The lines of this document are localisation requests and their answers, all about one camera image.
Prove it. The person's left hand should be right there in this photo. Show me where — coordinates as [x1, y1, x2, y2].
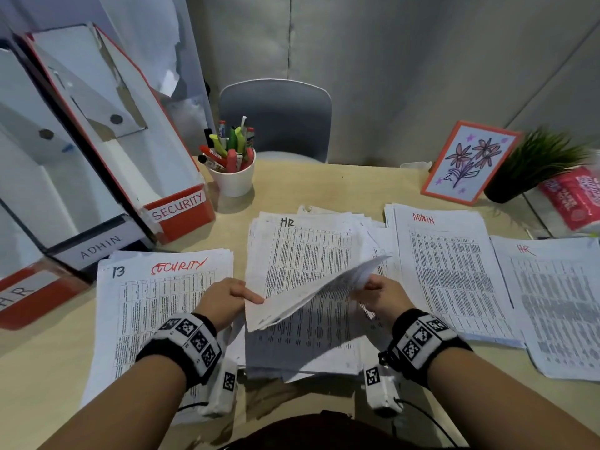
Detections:
[192, 277, 266, 333]

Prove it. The person's right hand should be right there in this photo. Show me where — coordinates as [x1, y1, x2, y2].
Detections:
[351, 274, 417, 334]

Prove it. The admin paper pile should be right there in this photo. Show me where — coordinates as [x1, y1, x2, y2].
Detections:
[384, 203, 525, 348]

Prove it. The security paper pile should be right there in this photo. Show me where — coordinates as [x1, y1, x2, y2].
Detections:
[80, 249, 235, 426]

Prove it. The unsorted paper pile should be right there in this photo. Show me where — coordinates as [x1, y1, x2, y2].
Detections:
[237, 204, 402, 384]

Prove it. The HR paper pile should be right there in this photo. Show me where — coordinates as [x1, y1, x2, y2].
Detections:
[489, 236, 600, 383]

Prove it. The black admin file box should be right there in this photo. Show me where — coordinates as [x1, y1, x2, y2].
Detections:
[0, 39, 156, 282]

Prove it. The person's right forearm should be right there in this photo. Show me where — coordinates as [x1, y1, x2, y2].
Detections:
[426, 347, 600, 450]

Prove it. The person's left forearm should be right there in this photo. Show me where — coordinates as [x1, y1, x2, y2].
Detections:
[37, 354, 188, 450]

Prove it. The person's dark shirt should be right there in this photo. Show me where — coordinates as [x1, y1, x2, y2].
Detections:
[220, 409, 451, 450]

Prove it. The black right wristband with markers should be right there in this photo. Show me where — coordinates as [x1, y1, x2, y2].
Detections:
[378, 307, 473, 389]

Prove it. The white pen cup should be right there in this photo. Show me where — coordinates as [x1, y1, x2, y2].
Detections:
[208, 152, 256, 198]

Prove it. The bunch of coloured markers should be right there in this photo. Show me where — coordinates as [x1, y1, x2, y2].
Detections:
[196, 116, 256, 174]

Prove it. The orange framed flower drawing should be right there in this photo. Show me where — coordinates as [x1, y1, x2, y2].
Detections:
[421, 120, 524, 206]

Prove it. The green plant in black pot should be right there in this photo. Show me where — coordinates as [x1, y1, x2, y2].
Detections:
[483, 127, 591, 204]

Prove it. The grey chair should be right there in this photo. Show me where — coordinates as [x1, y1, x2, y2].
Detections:
[217, 78, 333, 164]

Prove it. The red white paper towel pack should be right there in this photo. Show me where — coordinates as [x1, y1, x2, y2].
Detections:
[524, 164, 600, 238]

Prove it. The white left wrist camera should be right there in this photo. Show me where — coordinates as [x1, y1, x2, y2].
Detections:
[201, 358, 239, 418]

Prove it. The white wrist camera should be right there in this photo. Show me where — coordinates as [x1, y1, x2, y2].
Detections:
[363, 362, 405, 418]
[201, 358, 239, 418]

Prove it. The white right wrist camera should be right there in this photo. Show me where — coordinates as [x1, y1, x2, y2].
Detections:
[363, 362, 405, 418]

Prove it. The black right camera cable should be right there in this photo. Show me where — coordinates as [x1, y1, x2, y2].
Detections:
[396, 397, 460, 448]

